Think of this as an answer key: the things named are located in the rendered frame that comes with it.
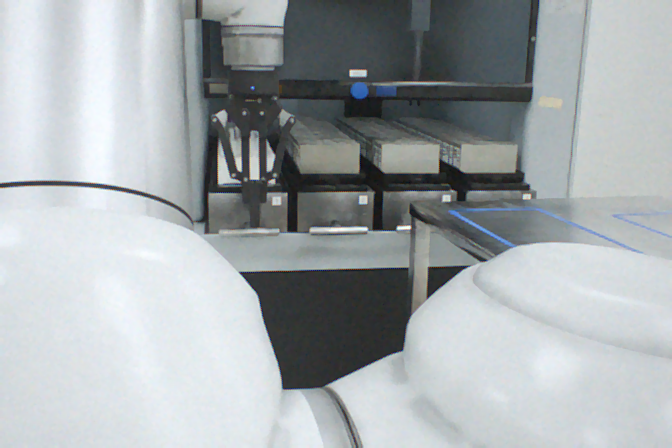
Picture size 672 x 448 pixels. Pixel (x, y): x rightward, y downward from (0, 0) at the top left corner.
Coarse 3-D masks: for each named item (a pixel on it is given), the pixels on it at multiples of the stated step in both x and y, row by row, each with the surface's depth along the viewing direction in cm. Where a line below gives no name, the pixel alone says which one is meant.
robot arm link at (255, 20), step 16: (208, 0) 95; (224, 0) 95; (240, 0) 95; (256, 0) 96; (272, 0) 97; (208, 16) 98; (224, 16) 97; (240, 16) 97; (256, 16) 97; (272, 16) 98
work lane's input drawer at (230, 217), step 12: (216, 144) 184; (216, 156) 154; (216, 168) 138; (216, 180) 125; (276, 180) 127; (216, 192) 119; (228, 192) 120; (240, 192) 120; (276, 192) 121; (216, 204) 119; (228, 204) 120; (240, 204) 120; (264, 204) 121; (276, 204) 121; (216, 216) 120; (228, 216) 120; (240, 216) 120; (264, 216) 121; (276, 216) 121; (216, 228) 120; (228, 228) 121; (240, 228) 121; (252, 228) 117; (264, 228) 118; (276, 228) 118
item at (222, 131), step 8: (216, 120) 103; (216, 128) 103; (224, 128) 103; (224, 136) 104; (224, 144) 104; (224, 152) 104; (232, 152) 106; (232, 160) 104; (232, 168) 105; (232, 176) 105
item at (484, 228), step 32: (416, 224) 107; (448, 224) 95; (480, 224) 96; (512, 224) 96; (544, 224) 96; (576, 224) 97; (608, 224) 97; (640, 224) 98; (416, 256) 108; (480, 256) 85; (416, 288) 110
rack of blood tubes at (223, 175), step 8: (232, 144) 138; (240, 144) 137; (256, 144) 138; (240, 152) 126; (256, 152) 127; (272, 152) 127; (224, 160) 121; (240, 160) 122; (256, 160) 122; (272, 160) 123; (224, 168) 122; (240, 168) 122; (256, 168) 123; (224, 176) 122; (256, 176) 123
